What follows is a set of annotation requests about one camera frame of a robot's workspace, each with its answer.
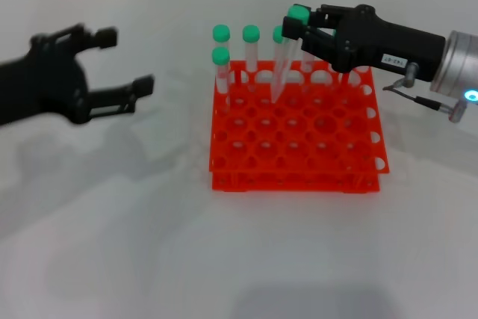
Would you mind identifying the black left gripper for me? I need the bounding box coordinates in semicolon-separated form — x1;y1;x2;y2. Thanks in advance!
0;24;156;128

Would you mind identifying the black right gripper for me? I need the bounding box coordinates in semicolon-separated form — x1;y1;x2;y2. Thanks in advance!
282;4;447;83

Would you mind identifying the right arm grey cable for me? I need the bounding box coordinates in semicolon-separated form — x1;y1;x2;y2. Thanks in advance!
383;63;468;124

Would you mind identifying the orange plastic test tube rack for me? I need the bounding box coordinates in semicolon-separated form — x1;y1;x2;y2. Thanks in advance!
208;59;390;193

